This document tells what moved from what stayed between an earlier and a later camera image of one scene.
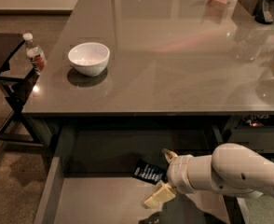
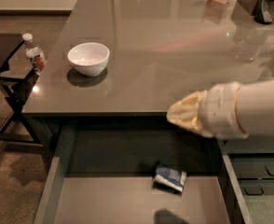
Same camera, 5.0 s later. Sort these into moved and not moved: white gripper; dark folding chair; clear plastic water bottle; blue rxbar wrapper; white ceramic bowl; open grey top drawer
Moved: blue rxbar wrapper; white gripper
Not moved: clear plastic water bottle; dark folding chair; white ceramic bowl; open grey top drawer
